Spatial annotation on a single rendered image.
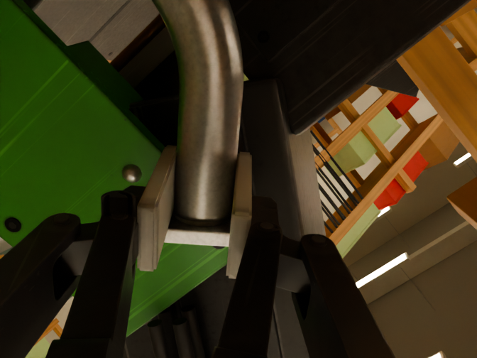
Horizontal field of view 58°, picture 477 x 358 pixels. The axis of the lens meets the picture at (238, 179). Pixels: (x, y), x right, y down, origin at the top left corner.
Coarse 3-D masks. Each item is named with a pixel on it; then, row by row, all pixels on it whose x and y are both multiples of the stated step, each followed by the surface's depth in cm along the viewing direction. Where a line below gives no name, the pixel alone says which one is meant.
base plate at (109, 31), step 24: (48, 0) 58; (72, 0) 62; (96, 0) 66; (120, 0) 71; (144, 0) 77; (48, 24) 63; (72, 24) 67; (96, 24) 72; (120, 24) 78; (144, 24) 85; (96, 48) 80; (120, 48) 87
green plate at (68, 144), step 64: (0, 0) 21; (0, 64) 22; (64, 64) 22; (0, 128) 24; (64, 128) 24; (128, 128) 23; (0, 192) 25; (64, 192) 25; (192, 256) 27; (128, 320) 29
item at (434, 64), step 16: (432, 32) 88; (416, 48) 90; (432, 48) 89; (448, 48) 88; (400, 64) 98; (416, 64) 90; (432, 64) 90; (448, 64) 89; (464, 64) 88; (416, 80) 95; (432, 80) 90; (448, 80) 90; (464, 80) 89; (432, 96) 92; (448, 96) 90; (464, 96) 90; (448, 112) 91; (464, 112) 90; (464, 128) 91; (464, 144) 97
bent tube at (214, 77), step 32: (160, 0) 18; (192, 0) 18; (224, 0) 18; (192, 32) 18; (224, 32) 18; (192, 64) 19; (224, 64) 19; (192, 96) 19; (224, 96) 19; (192, 128) 20; (224, 128) 20; (192, 160) 20; (224, 160) 20; (192, 192) 20; (224, 192) 21; (192, 224) 21; (224, 224) 21
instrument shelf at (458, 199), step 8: (472, 184) 71; (456, 192) 73; (464, 192) 70; (472, 192) 68; (456, 200) 70; (464, 200) 68; (472, 200) 66; (456, 208) 70; (464, 208) 66; (472, 208) 64; (464, 216) 68; (472, 216) 62; (472, 224) 66
